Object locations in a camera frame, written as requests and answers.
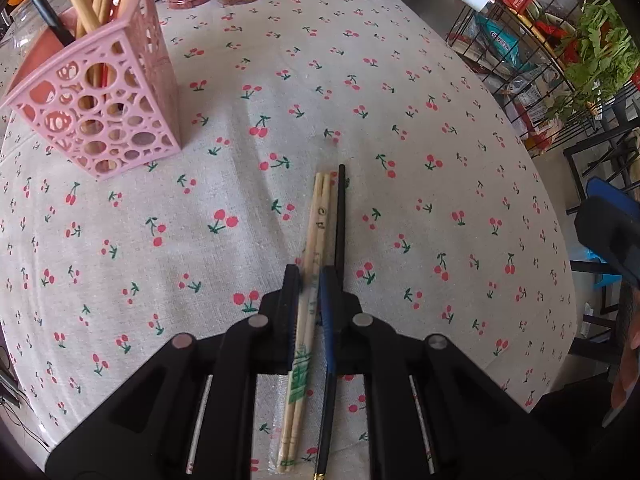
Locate packaged disposable chopsticks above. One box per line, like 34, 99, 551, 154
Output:
276, 174, 331, 474

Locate black chopstick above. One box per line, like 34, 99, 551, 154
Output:
32, 0, 75, 47
314, 164, 346, 479

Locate person right hand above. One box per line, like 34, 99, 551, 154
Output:
611, 289, 640, 408

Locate cherry print tablecloth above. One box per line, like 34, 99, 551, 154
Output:
1, 0, 577, 462

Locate green leafy vegetable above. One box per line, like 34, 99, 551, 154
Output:
544, 0, 639, 120

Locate pink perforated utensil holder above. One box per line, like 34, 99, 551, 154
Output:
1, 0, 181, 180

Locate black wire storage rack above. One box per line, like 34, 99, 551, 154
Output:
446, 0, 639, 155

